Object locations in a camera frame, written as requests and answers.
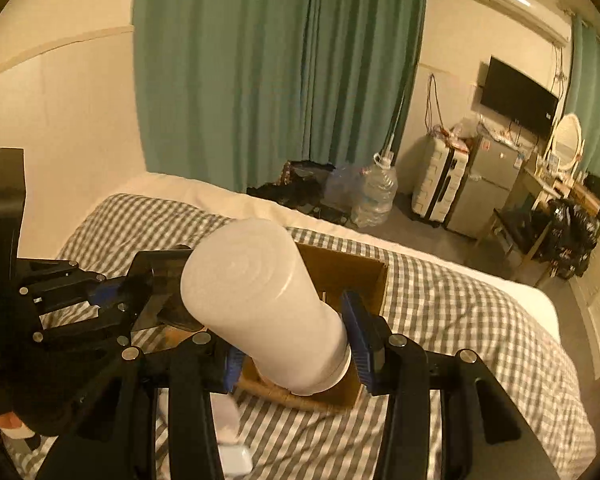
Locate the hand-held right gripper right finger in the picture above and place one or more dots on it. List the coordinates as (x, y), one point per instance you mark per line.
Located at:
(360, 345)

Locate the black wall television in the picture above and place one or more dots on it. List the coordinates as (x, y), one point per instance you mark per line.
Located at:
(517, 95)

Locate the dark glossy container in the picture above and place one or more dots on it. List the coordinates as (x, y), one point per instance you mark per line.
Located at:
(155, 280)

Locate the pile of black bags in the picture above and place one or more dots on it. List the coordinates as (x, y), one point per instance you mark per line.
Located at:
(575, 230)

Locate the wooden chair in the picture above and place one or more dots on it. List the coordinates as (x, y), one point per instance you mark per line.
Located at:
(517, 240)

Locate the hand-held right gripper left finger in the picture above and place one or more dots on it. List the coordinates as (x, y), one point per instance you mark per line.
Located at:
(232, 371)

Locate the grey checked blanket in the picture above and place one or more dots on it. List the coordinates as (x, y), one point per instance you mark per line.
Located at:
(455, 320)

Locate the clear water jug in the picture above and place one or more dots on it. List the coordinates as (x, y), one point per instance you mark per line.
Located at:
(377, 192)

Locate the clutter on fridge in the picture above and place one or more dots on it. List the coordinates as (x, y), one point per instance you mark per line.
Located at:
(475, 132)

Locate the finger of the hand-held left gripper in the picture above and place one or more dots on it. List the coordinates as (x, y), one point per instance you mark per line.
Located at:
(65, 280)
(90, 327)

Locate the white air conditioner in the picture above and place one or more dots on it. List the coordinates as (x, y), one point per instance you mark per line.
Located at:
(520, 2)

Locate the white suitcase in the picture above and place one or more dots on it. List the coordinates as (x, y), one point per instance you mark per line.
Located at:
(437, 180)

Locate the white plastic bottle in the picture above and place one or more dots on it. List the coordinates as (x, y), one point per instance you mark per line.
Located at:
(260, 300)

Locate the dark cloth pile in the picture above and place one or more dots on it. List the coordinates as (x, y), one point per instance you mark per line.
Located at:
(290, 185)

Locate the silver mini fridge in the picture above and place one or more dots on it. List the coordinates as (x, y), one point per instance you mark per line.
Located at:
(485, 190)

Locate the white plastic item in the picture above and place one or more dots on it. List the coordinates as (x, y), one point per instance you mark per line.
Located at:
(232, 435)

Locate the wide green curtain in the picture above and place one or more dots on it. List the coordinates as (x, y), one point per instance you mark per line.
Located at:
(270, 70)

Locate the narrow green curtain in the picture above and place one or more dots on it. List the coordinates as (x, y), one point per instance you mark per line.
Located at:
(592, 75)

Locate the white bed mattress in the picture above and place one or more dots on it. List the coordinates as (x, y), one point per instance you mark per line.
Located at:
(220, 195)

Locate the clear plastic bag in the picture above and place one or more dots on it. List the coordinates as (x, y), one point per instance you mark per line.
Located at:
(342, 185)

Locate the cardboard box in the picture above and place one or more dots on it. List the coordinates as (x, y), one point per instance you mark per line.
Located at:
(340, 270)

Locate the oval white mirror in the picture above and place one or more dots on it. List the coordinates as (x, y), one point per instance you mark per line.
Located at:
(567, 137)

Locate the white dressing table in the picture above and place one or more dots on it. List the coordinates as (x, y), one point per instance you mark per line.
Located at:
(550, 185)

